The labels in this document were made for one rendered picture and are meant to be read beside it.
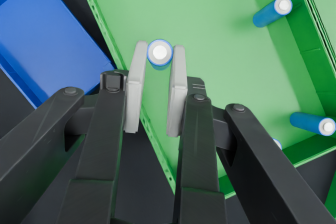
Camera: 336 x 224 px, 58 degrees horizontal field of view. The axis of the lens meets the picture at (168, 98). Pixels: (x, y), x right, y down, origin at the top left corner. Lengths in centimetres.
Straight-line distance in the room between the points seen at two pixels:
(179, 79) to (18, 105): 69
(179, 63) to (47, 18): 65
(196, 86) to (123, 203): 66
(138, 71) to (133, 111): 2
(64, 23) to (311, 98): 59
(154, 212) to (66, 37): 49
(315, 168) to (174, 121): 75
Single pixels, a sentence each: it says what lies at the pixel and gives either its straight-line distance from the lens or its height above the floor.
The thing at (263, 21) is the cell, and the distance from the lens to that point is 35.
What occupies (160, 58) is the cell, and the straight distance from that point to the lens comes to 20.
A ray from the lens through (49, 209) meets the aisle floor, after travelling 86.
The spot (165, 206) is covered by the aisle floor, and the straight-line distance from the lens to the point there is 81.
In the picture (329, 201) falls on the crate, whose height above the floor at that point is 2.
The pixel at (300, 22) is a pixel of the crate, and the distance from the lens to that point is 36.
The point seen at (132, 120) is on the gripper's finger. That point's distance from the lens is 16.
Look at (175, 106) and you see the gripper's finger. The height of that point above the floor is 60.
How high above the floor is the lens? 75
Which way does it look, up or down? 87 degrees down
